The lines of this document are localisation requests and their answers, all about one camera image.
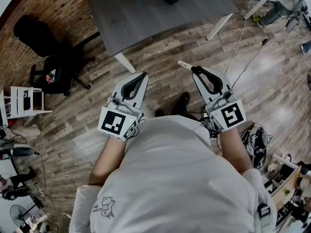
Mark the black electronics box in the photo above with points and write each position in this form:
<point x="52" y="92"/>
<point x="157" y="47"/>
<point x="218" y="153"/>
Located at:
<point x="209" y="126"/>

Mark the person's left forearm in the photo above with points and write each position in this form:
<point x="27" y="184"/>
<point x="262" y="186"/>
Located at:
<point x="107" y="161"/>

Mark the person's left black shoe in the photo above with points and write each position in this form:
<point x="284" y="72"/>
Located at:
<point x="159" y="113"/>

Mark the person's black trouser leg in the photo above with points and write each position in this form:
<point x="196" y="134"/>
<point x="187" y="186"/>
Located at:
<point x="179" y="110"/>

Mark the standing fan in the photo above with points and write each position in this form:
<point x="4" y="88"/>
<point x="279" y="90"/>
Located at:
<point x="19" y="215"/>

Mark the grey rounded device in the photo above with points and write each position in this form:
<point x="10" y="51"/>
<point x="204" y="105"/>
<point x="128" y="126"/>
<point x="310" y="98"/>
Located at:
<point x="23" y="150"/>

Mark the person's white t-shirt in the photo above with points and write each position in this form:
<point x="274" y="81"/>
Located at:
<point x="175" y="178"/>

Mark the person's right forearm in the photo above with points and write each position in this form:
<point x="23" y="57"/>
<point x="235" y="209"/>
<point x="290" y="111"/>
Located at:
<point x="234" y="149"/>

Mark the white table leg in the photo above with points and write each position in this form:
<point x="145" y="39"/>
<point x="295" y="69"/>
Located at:
<point x="125" y="62"/>
<point x="219" y="26"/>

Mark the person's right black shoe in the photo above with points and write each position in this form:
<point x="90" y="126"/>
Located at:
<point x="185" y="98"/>

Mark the wooden crate with clutter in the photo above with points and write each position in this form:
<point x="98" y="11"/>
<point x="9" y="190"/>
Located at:
<point x="289" y="188"/>

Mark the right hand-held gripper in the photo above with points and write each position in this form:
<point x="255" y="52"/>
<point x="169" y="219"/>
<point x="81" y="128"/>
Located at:
<point x="230" y="116"/>

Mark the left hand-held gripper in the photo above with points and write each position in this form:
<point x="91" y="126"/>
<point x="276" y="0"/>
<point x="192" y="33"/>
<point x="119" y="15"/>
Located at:
<point x="113" y="122"/>

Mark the white pen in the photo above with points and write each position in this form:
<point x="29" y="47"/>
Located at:
<point x="184" y="64"/>

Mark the pair of sneakers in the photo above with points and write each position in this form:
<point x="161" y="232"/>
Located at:
<point x="258" y="142"/>

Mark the black office chair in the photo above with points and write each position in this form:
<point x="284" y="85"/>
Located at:
<point x="34" y="35"/>

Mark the person's black shoe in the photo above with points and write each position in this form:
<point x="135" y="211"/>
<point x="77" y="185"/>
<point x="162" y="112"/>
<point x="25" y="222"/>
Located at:
<point x="159" y="113"/>
<point x="185" y="98"/>

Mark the black headset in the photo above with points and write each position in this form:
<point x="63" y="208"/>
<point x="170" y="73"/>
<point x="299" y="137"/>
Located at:
<point x="14" y="192"/>

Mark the beige cloth bag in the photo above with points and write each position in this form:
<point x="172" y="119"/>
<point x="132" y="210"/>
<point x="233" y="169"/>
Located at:
<point x="28" y="131"/>

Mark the blue and white shoe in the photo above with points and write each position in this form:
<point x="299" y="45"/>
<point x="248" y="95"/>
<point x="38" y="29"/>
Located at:
<point x="306" y="48"/>

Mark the pink flower bunch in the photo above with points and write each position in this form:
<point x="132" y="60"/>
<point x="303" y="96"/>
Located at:
<point x="50" y="78"/>

